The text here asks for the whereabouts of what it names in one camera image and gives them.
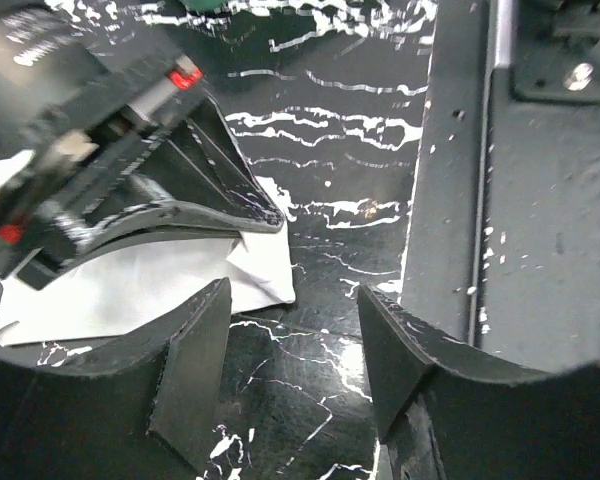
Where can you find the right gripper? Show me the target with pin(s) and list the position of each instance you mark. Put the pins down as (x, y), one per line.
(89, 128)

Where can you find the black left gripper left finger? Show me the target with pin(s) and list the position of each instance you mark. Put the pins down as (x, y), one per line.
(140, 406)

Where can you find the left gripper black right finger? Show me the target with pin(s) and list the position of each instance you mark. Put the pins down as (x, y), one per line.
(447, 410)

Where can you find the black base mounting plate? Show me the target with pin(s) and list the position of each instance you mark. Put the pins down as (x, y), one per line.
(504, 239)

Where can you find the green plastic divided organizer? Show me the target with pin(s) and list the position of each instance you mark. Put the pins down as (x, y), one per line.
(203, 6)

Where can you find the grey underwear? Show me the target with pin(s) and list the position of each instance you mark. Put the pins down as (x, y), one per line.
(123, 290)

